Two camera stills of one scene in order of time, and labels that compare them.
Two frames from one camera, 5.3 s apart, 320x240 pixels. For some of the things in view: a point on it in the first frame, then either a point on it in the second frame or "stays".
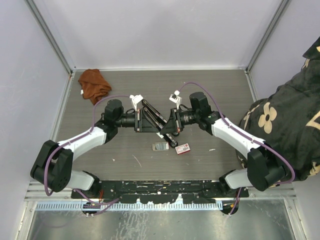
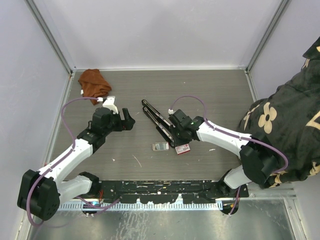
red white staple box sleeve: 182,148 stays
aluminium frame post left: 50,34 stays
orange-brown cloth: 95,87 stays
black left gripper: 143,125 → 126,124
